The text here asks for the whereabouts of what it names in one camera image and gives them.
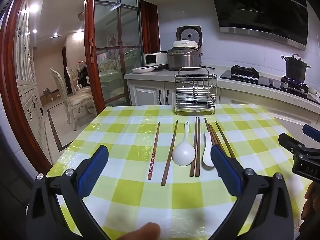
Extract cardboard boxes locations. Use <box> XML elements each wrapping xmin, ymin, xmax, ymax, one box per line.
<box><xmin>41</xmin><ymin>87</ymin><xmax>61</xmax><ymax>105</ymax></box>

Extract person's right hand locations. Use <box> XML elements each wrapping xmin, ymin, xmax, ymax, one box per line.
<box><xmin>301</xmin><ymin>182</ymin><xmax>320</xmax><ymax>232</ymax></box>

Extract dark open rice cooker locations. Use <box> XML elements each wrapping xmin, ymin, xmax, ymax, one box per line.
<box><xmin>176</xmin><ymin>25</ymin><xmax>202</xmax><ymax>48</ymax></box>

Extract black glass cooktop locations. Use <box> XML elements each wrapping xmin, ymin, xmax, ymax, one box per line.
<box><xmin>220</xmin><ymin>69</ymin><xmax>311</xmax><ymax>98</ymax></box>

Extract red wooden door frame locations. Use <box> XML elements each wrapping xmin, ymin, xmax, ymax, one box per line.
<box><xmin>0</xmin><ymin>0</ymin><xmax>53</xmax><ymax>177</ymax></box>

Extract small white oven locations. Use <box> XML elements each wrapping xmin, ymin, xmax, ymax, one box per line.
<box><xmin>144</xmin><ymin>51</ymin><xmax>168</xmax><ymax>66</ymax></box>

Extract white speckled soup spoon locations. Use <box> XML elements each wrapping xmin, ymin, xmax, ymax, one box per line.
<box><xmin>202</xmin><ymin>132</ymin><xmax>216</xmax><ymax>167</ymax></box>

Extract white plate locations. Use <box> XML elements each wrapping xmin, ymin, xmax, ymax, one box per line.
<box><xmin>132</xmin><ymin>66</ymin><xmax>156</xmax><ymax>74</ymax></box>

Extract brown wooden chopstick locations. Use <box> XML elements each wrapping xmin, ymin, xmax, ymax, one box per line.
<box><xmin>210</xmin><ymin>124</ymin><xmax>223</xmax><ymax>149</ymax></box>
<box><xmin>215</xmin><ymin>122</ymin><xmax>236</xmax><ymax>159</ymax></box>
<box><xmin>208</xmin><ymin>124</ymin><xmax>220</xmax><ymax>148</ymax></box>
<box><xmin>160</xmin><ymin>120</ymin><xmax>179</xmax><ymax>186</ymax></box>
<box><xmin>204</xmin><ymin>117</ymin><xmax>216</xmax><ymax>147</ymax></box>
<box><xmin>189</xmin><ymin>117</ymin><xmax>198</xmax><ymax>177</ymax></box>
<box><xmin>195</xmin><ymin>117</ymin><xmax>201</xmax><ymax>177</ymax></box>

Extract person's left hand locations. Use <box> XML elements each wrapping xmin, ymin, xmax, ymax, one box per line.
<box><xmin>110</xmin><ymin>222</ymin><xmax>161</xmax><ymax>240</ymax></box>

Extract metal wire utensil rack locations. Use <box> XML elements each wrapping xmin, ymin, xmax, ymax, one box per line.
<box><xmin>174</xmin><ymin>67</ymin><xmax>217</xmax><ymax>116</ymax></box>

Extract black burner grate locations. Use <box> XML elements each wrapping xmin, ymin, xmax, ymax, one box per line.
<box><xmin>281</xmin><ymin>76</ymin><xmax>309</xmax><ymax>93</ymax></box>

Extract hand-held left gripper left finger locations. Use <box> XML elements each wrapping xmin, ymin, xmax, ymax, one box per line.
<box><xmin>26</xmin><ymin>144</ymin><xmax>113</xmax><ymax>240</ymax></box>

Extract white dining chair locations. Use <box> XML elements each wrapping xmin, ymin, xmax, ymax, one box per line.
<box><xmin>51</xmin><ymin>67</ymin><xmax>93</xmax><ymax>131</ymax></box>
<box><xmin>66</xmin><ymin>65</ymin><xmax>97</xmax><ymax>98</ymax></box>

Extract white ladle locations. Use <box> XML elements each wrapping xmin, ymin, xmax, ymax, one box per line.
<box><xmin>172</xmin><ymin>121</ymin><xmax>196</xmax><ymax>167</ymax></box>

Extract red framed glass sliding door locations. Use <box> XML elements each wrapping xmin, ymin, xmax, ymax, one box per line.
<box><xmin>84</xmin><ymin>0</ymin><xmax>161</xmax><ymax>116</ymax></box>

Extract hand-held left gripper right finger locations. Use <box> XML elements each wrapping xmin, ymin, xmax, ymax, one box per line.
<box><xmin>211</xmin><ymin>146</ymin><xmax>294</xmax><ymax>240</ymax></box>

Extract white kitchen base cabinet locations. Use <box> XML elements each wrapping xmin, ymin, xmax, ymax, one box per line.
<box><xmin>126</xmin><ymin>79</ymin><xmax>320</xmax><ymax>130</ymax></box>

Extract black range hood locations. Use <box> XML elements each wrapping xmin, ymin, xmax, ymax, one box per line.
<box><xmin>207</xmin><ymin>0</ymin><xmax>309</xmax><ymax>51</ymax></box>

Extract green checked tablecloth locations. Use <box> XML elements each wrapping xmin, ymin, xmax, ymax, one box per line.
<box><xmin>46</xmin><ymin>104</ymin><xmax>320</xmax><ymax>240</ymax></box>

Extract white wall cabinet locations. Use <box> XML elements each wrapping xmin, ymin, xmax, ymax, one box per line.
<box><xmin>14</xmin><ymin>0</ymin><xmax>52</xmax><ymax>167</ymax></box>

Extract floral patterned wooden chopstick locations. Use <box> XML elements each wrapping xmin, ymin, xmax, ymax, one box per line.
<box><xmin>147</xmin><ymin>122</ymin><xmax>161</xmax><ymax>180</ymax></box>

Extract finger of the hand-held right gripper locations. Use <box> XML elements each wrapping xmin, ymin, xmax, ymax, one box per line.
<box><xmin>278</xmin><ymin>133</ymin><xmax>307</xmax><ymax>156</ymax></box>
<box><xmin>302</xmin><ymin>124</ymin><xmax>320</xmax><ymax>143</ymax></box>

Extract silver cooking pot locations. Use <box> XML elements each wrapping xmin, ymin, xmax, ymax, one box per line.
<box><xmin>167</xmin><ymin>48</ymin><xmax>204</xmax><ymax>71</ymax></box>

